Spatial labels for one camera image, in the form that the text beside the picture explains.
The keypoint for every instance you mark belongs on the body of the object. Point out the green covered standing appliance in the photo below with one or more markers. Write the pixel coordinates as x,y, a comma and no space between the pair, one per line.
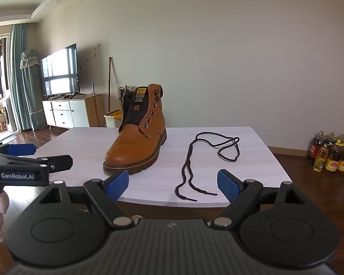
33,91

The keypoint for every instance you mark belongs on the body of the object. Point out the group of cooking oil bottles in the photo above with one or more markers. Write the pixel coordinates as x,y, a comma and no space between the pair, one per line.
332,154

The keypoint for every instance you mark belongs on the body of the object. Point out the flat screen television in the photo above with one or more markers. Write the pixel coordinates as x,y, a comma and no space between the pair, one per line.
60,71

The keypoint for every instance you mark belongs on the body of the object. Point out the long wooden stick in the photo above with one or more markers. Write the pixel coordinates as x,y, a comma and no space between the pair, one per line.
111,86

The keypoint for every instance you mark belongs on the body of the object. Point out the white bin with yellow lid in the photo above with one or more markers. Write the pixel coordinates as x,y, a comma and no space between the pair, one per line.
112,119

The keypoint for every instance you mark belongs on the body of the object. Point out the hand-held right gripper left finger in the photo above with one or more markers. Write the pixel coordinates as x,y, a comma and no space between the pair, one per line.
117,184

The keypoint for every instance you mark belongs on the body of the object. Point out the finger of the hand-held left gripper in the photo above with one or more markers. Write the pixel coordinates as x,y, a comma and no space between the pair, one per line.
21,149
60,162

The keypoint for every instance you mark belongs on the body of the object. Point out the brown leather boot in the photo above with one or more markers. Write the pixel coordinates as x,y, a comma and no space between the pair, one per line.
132,146

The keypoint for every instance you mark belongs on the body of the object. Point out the black shoelace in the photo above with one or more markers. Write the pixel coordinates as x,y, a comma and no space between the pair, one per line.
187,160

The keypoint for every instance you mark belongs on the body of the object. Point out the thin metal pole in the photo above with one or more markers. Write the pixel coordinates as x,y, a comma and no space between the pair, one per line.
93,88

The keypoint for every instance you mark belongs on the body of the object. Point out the green curtain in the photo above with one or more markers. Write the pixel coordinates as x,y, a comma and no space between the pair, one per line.
17,77

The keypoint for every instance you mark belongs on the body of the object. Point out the white wooden television cabinet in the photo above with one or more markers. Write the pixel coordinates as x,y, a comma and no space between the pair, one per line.
71,111

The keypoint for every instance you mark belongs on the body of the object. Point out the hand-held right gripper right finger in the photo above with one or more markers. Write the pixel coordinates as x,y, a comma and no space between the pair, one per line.
228,187

